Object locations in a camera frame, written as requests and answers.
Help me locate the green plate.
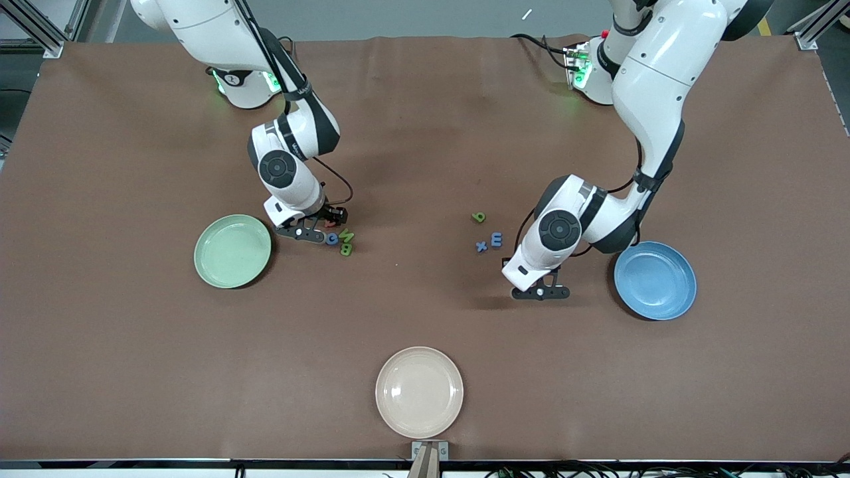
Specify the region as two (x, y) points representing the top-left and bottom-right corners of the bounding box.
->
(194, 214), (273, 289)

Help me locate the blue plate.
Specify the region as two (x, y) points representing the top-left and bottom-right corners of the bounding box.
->
(614, 241), (697, 321)

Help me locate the brown table mat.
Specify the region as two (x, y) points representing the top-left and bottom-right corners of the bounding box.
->
(0, 33), (850, 462)

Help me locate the beige plate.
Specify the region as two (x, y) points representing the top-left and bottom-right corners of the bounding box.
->
(375, 347), (464, 439)

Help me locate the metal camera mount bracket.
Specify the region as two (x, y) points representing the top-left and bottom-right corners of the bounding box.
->
(410, 441), (450, 478)

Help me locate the black table edge rail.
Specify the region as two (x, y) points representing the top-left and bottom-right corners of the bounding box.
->
(0, 457), (850, 478)

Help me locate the aluminium frame profile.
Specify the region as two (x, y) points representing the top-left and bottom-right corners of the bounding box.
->
(794, 0), (850, 50)
(0, 0), (65, 59)

